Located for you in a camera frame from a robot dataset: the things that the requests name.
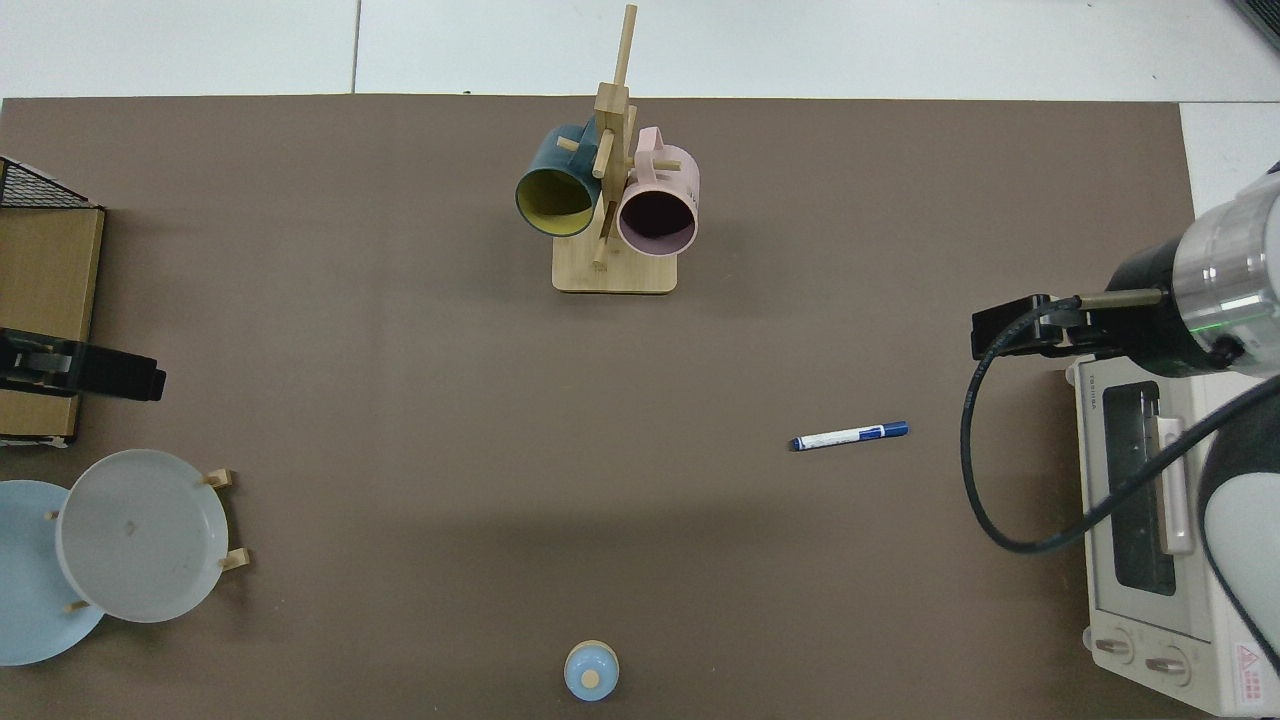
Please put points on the blue and white marker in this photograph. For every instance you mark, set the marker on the blue and white marker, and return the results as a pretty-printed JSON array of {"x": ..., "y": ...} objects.
[{"x": 850, "y": 436}]

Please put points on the wooden plate rack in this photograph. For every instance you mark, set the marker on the wooden plate rack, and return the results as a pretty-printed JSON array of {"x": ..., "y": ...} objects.
[{"x": 222, "y": 478}]

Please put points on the grey plate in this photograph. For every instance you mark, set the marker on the grey plate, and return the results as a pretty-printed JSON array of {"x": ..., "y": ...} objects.
[{"x": 140, "y": 540}]

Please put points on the light blue plate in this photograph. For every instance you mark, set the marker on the light blue plate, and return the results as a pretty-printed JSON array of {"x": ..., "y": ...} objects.
[{"x": 25, "y": 600}]

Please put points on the pale toaster oven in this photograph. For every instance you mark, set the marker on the pale toaster oven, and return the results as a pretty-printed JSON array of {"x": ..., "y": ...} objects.
[{"x": 1130, "y": 600}]

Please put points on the brown table cloth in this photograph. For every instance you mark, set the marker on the brown table cloth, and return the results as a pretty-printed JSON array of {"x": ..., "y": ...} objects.
[{"x": 400, "y": 400}]

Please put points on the dark ridged object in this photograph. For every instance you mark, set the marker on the dark ridged object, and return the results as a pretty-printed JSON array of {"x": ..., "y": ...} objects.
[{"x": 1262, "y": 18}]

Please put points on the pink cup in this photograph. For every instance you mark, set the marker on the pink cup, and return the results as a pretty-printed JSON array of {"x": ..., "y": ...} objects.
[{"x": 680, "y": 175}]

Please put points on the wooden cup stand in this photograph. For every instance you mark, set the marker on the wooden cup stand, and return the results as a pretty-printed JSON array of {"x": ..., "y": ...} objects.
[{"x": 615, "y": 275}]

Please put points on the dark teal cup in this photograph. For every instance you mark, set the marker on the dark teal cup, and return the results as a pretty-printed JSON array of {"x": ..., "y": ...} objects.
[{"x": 548, "y": 155}]

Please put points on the small blue round bell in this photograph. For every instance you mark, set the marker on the small blue round bell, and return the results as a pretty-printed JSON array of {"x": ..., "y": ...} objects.
[{"x": 591, "y": 672}]

